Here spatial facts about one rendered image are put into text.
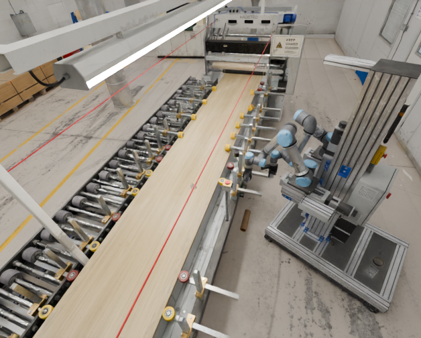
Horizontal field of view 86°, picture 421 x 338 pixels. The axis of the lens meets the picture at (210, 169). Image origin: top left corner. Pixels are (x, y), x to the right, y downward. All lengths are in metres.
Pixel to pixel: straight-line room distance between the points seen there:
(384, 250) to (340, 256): 0.48
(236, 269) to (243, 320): 0.49
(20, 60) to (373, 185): 2.15
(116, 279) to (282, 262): 1.80
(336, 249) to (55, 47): 2.84
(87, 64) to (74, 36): 0.08
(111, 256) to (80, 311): 0.39
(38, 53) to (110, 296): 1.57
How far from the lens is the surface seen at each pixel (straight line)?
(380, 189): 2.17
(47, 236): 2.58
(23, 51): 0.78
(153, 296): 1.85
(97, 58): 0.93
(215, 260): 2.09
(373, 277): 2.91
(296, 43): 4.41
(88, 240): 2.32
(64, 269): 2.26
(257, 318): 2.69
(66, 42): 0.86
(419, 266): 3.54
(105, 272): 2.04
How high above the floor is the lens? 2.60
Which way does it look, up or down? 43 degrees down
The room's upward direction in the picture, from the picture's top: 4 degrees counter-clockwise
